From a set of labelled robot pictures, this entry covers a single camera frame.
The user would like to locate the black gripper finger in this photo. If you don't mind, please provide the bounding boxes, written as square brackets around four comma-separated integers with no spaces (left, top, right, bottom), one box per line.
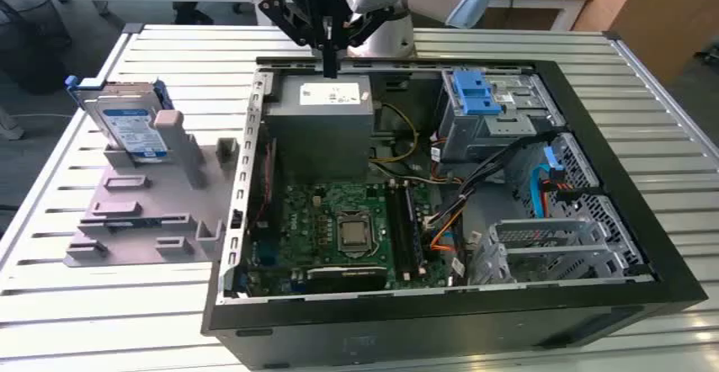
[258,0,334,79]
[331,6,395,79]

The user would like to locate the hard disk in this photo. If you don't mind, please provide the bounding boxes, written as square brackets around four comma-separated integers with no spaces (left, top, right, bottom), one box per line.
[65,75,174,165]

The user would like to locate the metal disk bay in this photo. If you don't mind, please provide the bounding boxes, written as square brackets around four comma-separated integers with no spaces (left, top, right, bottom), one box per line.
[486,217,645,284]

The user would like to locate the grey power supply unit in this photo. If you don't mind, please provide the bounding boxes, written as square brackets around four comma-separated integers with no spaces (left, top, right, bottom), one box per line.
[262,72,377,184]

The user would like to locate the black chair base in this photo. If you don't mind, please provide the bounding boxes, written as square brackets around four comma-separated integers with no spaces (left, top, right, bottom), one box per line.
[171,0,245,26]

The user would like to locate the blue plastic drive latch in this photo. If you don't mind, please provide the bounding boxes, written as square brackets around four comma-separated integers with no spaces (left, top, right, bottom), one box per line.
[451,70,506,117]

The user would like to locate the metal drive cage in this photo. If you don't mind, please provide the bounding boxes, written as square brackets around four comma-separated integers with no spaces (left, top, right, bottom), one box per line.
[437,68,567,165]

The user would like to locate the CPU socket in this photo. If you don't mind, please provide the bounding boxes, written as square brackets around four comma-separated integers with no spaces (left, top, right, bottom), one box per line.
[334,210,377,259]

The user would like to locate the silver CPU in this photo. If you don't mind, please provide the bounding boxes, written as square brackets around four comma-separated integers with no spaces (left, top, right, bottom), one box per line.
[339,220,371,247]

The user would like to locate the black RAM slot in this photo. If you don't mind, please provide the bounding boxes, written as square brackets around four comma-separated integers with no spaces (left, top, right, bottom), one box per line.
[387,180,410,279]

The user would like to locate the green motherboard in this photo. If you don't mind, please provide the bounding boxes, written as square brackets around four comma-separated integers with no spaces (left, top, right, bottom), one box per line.
[246,180,454,298]

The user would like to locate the dark RAM stick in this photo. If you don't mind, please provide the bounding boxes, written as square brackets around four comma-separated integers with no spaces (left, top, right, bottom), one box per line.
[405,184,430,279]

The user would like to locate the grey parts rack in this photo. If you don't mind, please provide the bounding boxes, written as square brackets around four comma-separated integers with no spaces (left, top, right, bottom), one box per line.
[62,109,245,268]

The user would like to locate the black mesh bin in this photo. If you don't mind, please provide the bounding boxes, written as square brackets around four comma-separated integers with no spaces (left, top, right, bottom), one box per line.
[0,0,74,95]

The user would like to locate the black graphics card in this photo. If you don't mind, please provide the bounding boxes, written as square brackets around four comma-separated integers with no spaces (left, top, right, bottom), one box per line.
[302,263,390,294]

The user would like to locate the white metal stand foot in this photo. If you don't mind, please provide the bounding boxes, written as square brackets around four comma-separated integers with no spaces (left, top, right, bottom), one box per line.
[0,106,27,141]

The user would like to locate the wooden cabinet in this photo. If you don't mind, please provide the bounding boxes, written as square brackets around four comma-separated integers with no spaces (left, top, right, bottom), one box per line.
[573,0,719,85]

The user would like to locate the black PC case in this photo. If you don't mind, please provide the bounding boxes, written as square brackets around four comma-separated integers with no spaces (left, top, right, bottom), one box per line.
[201,54,710,371]

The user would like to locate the yellow wires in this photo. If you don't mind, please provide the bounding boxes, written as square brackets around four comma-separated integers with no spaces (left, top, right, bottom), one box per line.
[367,101,422,165]

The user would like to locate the black cable bundle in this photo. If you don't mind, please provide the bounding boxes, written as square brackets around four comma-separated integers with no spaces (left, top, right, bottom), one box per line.
[425,130,563,232]

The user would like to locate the blue data wire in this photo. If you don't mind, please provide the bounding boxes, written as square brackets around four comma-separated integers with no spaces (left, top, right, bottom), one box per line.
[527,146,565,221]

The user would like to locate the orange wires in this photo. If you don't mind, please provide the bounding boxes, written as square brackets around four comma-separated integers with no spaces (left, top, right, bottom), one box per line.
[430,226,459,259]

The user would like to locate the power wire with black plug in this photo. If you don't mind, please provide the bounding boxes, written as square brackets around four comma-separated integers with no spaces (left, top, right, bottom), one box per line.
[538,167,606,199]

